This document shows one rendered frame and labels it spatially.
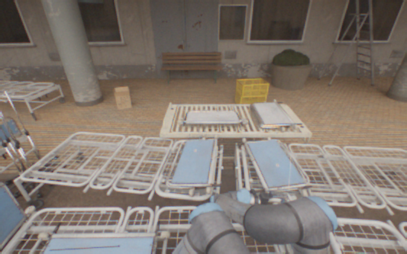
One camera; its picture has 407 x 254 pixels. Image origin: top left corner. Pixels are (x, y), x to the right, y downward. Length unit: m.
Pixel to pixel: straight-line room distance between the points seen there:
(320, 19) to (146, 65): 5.39
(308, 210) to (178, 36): 6.15
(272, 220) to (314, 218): 0.12
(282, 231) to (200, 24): 6.13
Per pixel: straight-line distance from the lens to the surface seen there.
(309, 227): 0.72
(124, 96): 4.77
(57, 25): 5.06
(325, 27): 7.54
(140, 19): 6.71
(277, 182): 1.99
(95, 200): 2.78
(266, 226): 0.69
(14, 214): 2.12
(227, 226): 0.69
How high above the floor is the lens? 1.90
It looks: 30 degrees down
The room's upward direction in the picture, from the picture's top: straight up
